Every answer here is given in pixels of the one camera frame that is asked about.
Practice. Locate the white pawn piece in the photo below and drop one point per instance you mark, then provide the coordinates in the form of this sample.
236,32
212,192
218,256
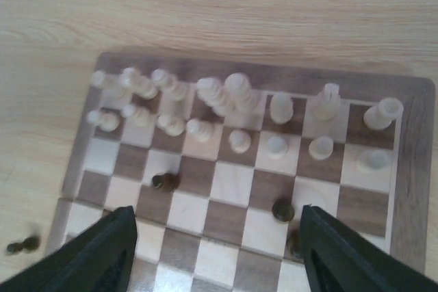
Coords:
106,121
138,116
239,141
200,130
171,125

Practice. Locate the white pawn front row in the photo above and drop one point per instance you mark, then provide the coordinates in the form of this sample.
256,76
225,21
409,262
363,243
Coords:
276,146

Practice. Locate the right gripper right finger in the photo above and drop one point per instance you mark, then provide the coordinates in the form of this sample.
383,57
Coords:
337,258

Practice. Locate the wooden chess board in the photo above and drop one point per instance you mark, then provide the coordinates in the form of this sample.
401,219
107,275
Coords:
216,231

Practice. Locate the white knight piece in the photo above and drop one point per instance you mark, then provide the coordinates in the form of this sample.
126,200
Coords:
141,85
326,104

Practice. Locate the white rook piece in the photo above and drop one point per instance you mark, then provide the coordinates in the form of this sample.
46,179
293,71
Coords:
381,116
109,84

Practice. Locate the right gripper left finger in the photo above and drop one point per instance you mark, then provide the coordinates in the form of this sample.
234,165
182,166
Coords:
98,259

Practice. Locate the white bishop piece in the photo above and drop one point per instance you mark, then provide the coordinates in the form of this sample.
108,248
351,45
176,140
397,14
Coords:
169,83
281,108

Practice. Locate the dark pawn left table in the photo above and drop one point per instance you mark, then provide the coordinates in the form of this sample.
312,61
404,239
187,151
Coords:
30,244

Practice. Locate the white king piece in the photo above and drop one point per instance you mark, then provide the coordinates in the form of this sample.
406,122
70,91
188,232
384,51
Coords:
244,98

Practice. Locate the white queen piece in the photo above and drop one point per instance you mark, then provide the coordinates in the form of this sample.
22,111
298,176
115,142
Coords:
213,94

